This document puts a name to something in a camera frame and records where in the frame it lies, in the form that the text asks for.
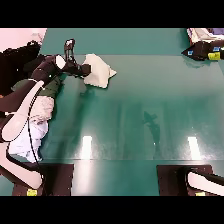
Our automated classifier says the dark green garment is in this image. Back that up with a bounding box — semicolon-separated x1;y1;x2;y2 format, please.
11;73;65;100

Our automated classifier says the purple garment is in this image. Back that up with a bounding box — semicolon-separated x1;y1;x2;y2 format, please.
207;27;224;36

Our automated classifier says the black cable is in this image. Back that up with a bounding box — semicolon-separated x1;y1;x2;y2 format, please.
26;98;45;174

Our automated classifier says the light blue garment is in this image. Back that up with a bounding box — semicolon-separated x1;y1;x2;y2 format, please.
7;119;51;164

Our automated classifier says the white T-shirt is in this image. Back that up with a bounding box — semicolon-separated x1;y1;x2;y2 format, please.
81;53;118;90

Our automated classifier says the white garment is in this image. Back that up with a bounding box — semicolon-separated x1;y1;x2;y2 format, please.
186;27;215;45

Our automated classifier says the beige garment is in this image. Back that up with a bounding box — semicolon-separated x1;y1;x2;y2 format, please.
29;95;56;125

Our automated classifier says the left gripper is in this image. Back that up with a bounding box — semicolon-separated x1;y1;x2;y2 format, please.
65;61;93;78

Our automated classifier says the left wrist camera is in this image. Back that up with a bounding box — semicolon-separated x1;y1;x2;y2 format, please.
63;38;77;66

